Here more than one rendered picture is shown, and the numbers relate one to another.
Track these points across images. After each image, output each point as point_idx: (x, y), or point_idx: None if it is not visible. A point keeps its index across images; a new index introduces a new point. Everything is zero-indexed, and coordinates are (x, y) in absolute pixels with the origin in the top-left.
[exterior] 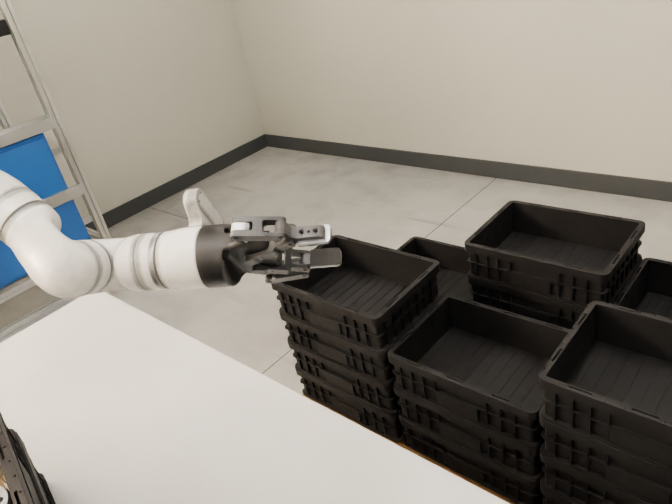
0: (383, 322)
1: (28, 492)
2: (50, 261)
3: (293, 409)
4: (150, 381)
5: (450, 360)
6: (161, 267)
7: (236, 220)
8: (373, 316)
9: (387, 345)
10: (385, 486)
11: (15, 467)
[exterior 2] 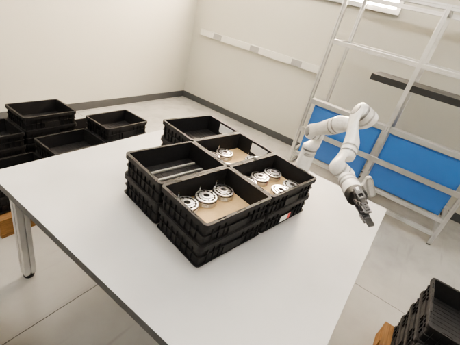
0: (430, 331)
1: (287, 194)
2: (335, 161)
3: (348, 274)
4: (346, 231)
5: None
6: (343, 182)
7: (359, 187)
8: (430, 324)
9: (423, 342)
10: (323, 301)
11: (291, 189)
